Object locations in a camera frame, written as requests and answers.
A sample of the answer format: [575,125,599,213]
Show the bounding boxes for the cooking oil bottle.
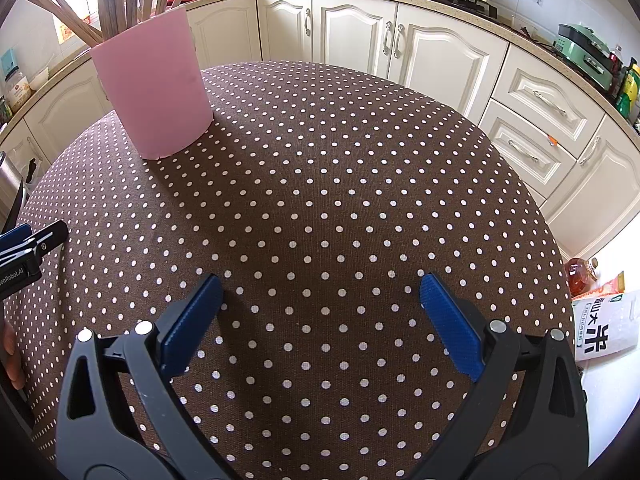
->
[565,257,600,297]

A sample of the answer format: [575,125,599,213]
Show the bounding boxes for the green bottle yellow label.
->
[615,62,640,119]

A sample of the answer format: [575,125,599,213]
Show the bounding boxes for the glass jar white label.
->
[5,71,32,114]

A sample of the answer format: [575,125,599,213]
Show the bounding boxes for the person's left hand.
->
[0,320,25,391]

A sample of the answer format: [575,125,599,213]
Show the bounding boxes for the pink cup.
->
[90,7,215,161]

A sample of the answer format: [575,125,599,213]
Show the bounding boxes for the green electric cooker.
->
[552,22,624,91]

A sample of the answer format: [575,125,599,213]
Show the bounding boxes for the cream lower cabinets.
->
[0,0,640,257]

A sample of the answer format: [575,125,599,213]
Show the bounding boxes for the brown polka-dot tablecloth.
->
[2,60,576,480]

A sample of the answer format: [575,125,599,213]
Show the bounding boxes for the silver rice cooker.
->
[0,152,26,227]

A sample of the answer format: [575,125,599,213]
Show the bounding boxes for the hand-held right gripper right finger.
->
[414,272,590,480]

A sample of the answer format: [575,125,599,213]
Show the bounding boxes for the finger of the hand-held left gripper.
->
[0,220,69,268]

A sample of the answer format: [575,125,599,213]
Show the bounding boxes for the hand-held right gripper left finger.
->
[56,274,236,480]

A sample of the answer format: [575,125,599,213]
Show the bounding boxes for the white rice bag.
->
[572,290,640,364]

